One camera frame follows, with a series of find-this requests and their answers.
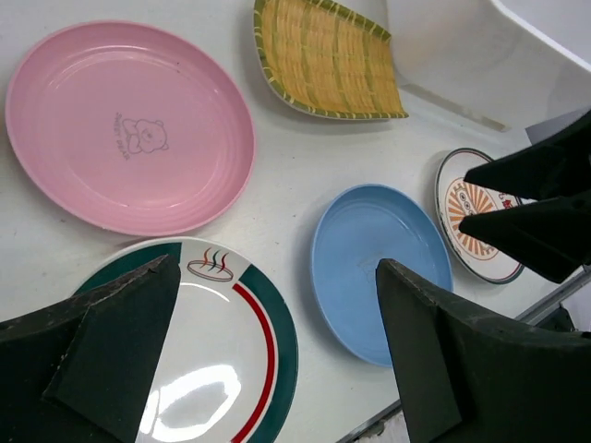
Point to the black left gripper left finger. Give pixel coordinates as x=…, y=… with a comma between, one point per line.
x=81, y=370

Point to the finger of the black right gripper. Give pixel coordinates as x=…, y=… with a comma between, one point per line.
x=558, y=166
x=551, y=237

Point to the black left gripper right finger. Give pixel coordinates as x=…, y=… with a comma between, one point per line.
x=467, y=374

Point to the white plastic bin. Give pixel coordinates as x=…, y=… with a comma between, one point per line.
x=505, y=64

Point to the white green rimmed plate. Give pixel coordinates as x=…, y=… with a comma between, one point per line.
x=228, y=368

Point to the blue plastic plate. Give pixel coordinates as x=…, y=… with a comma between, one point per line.
x=360, y=227

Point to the pink bear plate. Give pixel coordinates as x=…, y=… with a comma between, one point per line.
x=130, y=128

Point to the bamboo pattern leaf plate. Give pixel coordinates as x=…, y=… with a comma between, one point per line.
x=325, y=59

